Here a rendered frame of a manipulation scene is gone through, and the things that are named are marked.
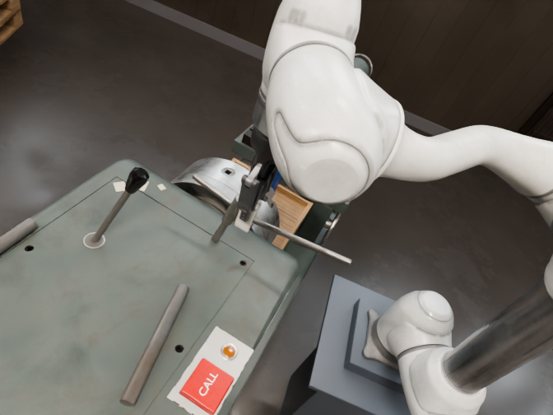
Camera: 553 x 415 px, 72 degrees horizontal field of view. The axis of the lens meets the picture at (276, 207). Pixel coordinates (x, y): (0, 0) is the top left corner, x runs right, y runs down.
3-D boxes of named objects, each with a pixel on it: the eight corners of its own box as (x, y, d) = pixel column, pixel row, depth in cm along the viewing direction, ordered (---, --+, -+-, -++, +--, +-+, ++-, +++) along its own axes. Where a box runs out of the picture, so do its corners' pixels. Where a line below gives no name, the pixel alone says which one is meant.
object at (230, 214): (207, 238, 77) (233, 197, 71) (213, 233, 79) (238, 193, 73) (216, 244, 77) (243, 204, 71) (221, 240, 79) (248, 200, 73)
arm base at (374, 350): (415, 320, 137) (424, 313, 133) (414, 380, 121) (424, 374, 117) (369, 300, 137) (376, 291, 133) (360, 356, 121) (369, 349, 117)
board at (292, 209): (276, 260, 128) (279, 254, 125) (187, 207, 133) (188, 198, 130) (309, 210, 149) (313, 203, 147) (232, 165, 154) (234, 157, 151)
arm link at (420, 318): (413, 314, 131) (452, 281, 115) (429, 369, 118) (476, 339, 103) (370, 310, 127) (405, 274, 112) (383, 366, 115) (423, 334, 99)
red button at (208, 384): (211, 417, 57) (214, 413, 56) (178, 394, 58) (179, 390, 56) (232, 382, 61) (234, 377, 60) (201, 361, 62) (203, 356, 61)
